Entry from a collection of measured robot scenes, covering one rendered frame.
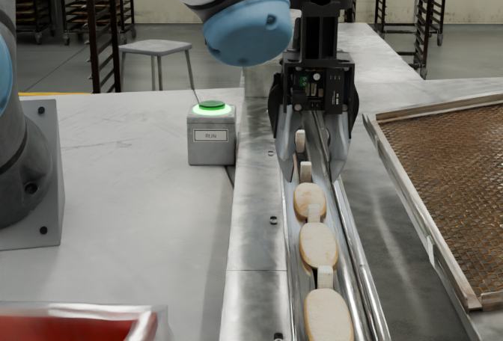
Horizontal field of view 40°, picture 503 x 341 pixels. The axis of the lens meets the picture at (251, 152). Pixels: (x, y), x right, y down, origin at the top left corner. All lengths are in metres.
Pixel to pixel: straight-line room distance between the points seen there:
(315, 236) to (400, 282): 0.10
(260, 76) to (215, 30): 0.67
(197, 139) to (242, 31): 0.46
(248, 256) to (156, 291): 0.10
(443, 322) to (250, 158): 0.37
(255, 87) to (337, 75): 0.55
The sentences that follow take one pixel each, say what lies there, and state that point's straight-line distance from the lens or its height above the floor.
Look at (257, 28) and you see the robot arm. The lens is 0.56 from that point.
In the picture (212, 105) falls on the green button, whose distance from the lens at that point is 1.01.
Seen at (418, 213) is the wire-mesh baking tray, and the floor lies 0.90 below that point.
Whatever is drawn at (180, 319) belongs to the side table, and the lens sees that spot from 0.65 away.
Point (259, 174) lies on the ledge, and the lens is 0.86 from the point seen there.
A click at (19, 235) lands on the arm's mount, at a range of 0.81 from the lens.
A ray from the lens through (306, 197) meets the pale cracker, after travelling 0.80.
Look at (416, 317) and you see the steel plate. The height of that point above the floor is 0.82.
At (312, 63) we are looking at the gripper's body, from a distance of 0.69.
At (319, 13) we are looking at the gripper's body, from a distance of 0.69.
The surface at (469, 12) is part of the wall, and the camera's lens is 8.14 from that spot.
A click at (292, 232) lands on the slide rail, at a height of 0.85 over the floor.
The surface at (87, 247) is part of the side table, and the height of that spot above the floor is 0.82.
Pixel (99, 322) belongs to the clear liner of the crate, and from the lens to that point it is 0.47.
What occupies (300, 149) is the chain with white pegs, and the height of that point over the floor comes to 0.84.
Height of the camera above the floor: 1.16
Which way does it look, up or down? 19 degrees down
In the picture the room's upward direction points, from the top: straight up
